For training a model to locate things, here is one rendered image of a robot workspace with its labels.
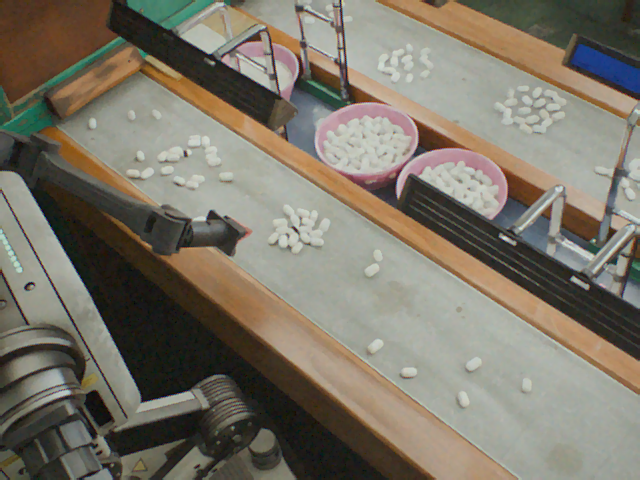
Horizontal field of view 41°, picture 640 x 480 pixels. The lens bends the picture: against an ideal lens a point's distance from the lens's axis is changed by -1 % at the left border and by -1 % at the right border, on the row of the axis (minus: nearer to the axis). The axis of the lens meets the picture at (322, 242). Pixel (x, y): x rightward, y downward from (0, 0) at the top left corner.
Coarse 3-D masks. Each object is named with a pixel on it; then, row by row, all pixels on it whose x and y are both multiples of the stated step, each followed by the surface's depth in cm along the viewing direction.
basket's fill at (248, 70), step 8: (240, 64) 252; (248, 64) 250; (264, 64) 250; (280, 64) 250; (248, 72) 248; (256, 72) 248; (280, 72) 247; (288, 72) 247; (256, 80) 246; (264, 80) 245; (280, 80) 244; (288, 80) 245; (280, 88) 243
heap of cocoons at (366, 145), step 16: (352, 128) 227; (368, 128) 227; (384, 128) 227; (400, 128) 226; (336, 144) 225; (352, 144) 225; (368, 144) 223; (384, 144) 224; (400, 144) 222; (336, 160) 222; (352, 160) 220; (368, 160) 219; (384, 160) 220; (400, 160) 218
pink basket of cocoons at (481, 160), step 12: (420, 156) 215; (432, 156) 216; (444, 156) 216; (456, 156) 216; (468, 156) 215; (480, 156) 213; (408, 168) 213; (420, 168) 216; (432, 168) 218; (480, 168) 214; (492, 168) 211; (492, 180) 212; (504, 180) 207; (504, 192) 205; (492, 216) 200
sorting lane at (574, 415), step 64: (64, 128) 239; (128, 128) 236; (192, 128) 234; (192, 192) 218; (256, 192) 216; (320, 192) 214; (256, 256) 203; (320, 256) 201; (384, 256) 199; (320, 320) 189; (384, 320) 188; (448, 320) 186; (512, 320) 184; (448, 384) 176; (512, 384) 174; (576, 384) 173; (512, 448) 166; (576, 448) 164
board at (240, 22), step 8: (232, 8) 262; (216, 16) 260; (232, 16) 259; (240, 16) 259; (208, 24) 258; (216, 24) 258; (232, 24) 257; (240, 24) 256; (248, 24) 256; (184, 32) 256; (216, 32) 255; (240, 32) 254; (152, 64) 248; (160, 64) 248; (168, 72) 245; (176, 72) 245; (176, 80) 243
